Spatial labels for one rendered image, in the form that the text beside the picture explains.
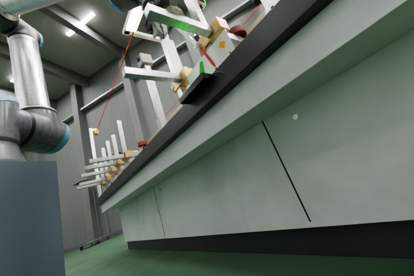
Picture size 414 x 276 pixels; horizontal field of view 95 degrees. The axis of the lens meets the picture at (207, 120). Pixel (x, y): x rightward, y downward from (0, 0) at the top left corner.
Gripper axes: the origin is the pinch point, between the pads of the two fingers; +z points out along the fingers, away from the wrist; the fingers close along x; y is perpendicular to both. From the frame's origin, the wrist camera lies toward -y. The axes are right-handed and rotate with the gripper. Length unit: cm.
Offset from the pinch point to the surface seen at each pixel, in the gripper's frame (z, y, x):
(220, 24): 18.0, -24.0, -6.1
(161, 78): 19.9, 5.4, 4.0
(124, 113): -284, 592, -180
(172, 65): 8.4, 8.9, -6.1
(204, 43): 18.0, -14.9, -5.4
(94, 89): -462, 697, -120
